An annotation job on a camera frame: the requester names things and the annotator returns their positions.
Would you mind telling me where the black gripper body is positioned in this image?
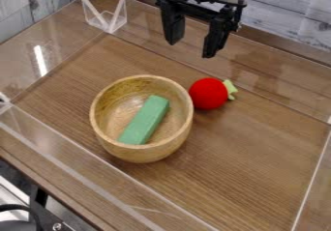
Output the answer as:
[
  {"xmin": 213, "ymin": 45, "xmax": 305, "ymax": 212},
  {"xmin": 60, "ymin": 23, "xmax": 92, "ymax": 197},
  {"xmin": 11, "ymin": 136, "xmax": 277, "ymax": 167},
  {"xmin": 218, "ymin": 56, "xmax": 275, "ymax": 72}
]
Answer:
[{"xmin": 157, "ymin": 0, "xmax": 246, "ymax": 31}]

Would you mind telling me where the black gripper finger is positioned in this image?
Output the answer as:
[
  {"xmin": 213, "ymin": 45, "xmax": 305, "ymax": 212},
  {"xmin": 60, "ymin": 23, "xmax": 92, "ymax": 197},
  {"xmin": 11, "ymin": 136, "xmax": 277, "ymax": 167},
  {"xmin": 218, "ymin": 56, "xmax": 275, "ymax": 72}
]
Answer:
[
  {"xmin": 162, "ymin": 6, "xmax": 185, "ymax": 45},
  {"xmin": 202, "ymin": 17, "xmax": 233, "ymax": 58}
]

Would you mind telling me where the green block stick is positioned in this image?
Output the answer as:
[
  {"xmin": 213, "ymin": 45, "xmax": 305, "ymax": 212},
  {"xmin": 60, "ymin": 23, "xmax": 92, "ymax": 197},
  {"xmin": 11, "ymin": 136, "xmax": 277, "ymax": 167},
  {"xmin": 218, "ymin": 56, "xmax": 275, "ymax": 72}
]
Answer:
[{"xmin": 118, "ymin": 95, "xmax": 169, "ymax": 145}]

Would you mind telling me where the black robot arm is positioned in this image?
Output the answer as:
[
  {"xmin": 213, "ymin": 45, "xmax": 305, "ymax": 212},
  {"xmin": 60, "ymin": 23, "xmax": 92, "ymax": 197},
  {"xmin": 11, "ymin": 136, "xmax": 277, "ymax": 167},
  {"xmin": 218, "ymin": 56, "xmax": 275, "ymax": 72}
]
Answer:
[{"xmin": 157, "ymin": 0, "xmax": 246, "ymax": 58}]

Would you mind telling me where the brown wooden bowl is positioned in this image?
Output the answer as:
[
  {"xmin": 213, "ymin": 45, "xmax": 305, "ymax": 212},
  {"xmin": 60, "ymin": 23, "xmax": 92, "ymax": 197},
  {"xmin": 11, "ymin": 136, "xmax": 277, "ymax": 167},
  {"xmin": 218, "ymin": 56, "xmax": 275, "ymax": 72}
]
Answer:
[{"xmin": 90, "ymin": 74, "xmax": 194, "ymax": 163}]

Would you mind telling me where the red toy radish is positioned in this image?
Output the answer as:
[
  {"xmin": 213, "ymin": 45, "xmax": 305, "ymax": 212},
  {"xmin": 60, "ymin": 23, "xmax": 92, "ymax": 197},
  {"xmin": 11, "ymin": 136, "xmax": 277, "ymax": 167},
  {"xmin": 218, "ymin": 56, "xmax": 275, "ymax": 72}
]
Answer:
[{"xmin": 189, "ymin": 77, "xmax": 238, "ymax": 110}]

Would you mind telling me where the clear acrylic corner bracket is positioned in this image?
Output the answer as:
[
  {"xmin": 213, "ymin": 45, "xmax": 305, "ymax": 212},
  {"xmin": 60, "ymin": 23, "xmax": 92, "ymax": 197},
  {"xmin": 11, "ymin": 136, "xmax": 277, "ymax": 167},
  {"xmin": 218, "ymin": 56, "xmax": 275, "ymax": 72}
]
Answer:
[{"xmin": 82, "ymin": 0, "xmax": 127, "ymax": 34}]

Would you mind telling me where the black table leg bracket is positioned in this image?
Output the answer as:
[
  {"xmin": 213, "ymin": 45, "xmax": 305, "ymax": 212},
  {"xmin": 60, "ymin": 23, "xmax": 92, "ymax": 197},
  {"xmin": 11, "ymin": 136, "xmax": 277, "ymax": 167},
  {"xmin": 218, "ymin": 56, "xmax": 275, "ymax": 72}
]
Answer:
[{"xmin": 28, "ymin": 185, "xmax": 83, "ymax": 231}]

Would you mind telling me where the black cable bottom left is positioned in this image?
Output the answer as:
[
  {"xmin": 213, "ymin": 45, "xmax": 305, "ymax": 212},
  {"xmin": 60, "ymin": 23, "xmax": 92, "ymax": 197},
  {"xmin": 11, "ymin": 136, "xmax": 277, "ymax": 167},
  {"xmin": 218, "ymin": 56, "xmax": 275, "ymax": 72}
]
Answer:
[{"xmin": 0, "ymin": 203, "xmax": 44, "ymax": 231}]

